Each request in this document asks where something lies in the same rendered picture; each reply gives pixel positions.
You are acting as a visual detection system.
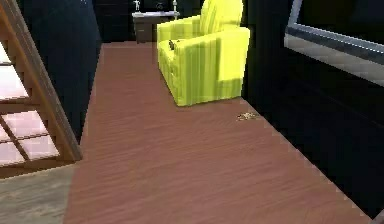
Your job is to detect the yellow armchair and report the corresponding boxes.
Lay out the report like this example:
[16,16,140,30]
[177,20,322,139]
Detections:
[156,0,251,107]

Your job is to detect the small golden keys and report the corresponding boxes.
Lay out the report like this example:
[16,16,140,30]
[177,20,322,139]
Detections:
[236,111,260,122]

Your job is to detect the dark brown desk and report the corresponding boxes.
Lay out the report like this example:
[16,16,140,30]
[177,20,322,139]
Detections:
[131,10,181,45]

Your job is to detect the grey framed window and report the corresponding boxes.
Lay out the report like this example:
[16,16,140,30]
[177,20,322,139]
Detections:
[283,0,384,88]

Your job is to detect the brown framed glass door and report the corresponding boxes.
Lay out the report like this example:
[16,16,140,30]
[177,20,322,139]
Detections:
[0,0,84,180]

